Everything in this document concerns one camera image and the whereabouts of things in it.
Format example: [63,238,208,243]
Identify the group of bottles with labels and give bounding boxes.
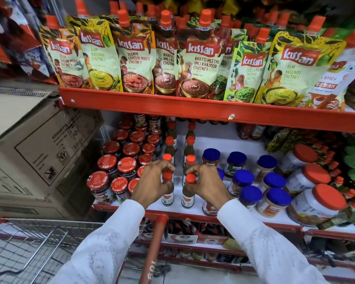
[136,218,250,264]

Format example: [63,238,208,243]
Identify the rows of red-capped dark bottles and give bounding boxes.
[162,117,197,187]

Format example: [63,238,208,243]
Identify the person's left hand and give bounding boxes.
[130,159,176,209]

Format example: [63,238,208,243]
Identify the yellow green patterned pouches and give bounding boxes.
[266,127,317,155]

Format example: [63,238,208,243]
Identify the stack of red white packets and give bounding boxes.
[0,0,59,85]

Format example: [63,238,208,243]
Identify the person's left forearm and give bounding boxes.
[49,199,146,284]

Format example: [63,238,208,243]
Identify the large brown cardboard box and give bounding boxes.
[0,92,104,199]

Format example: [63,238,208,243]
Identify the person's right hand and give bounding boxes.
[185,164,234,211]

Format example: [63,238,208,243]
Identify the group of blue-lidded jars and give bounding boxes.
[202,148,292,219]

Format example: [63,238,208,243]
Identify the large orange-lidded white jar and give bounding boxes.
[285,163,332,196]
[279,144,318,177]
[287,184,347,227]

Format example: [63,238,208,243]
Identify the small red-capped sauce bottle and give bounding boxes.
[181,173,197,209]
[161,171,175,206]

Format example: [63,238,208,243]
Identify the group of red-lidded glass jars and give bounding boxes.
[86,114,163,206]

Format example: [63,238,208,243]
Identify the red metal shelf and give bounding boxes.
[58,87,355,134]
[92,203,355,243]

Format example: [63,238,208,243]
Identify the row of orange-capped chutney pouches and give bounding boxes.
[38,0,347,107]

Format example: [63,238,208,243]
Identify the white orange-capped sauce pouch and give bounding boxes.
[300,27,355,111]

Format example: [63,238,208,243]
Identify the row of orange-capped green bottles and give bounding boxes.
[312,140,355,230]

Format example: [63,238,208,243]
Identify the wire shopping cart red handle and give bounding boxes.
[0,214,170,284]

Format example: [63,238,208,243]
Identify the person's right forearm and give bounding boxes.
[217,199,329,284]

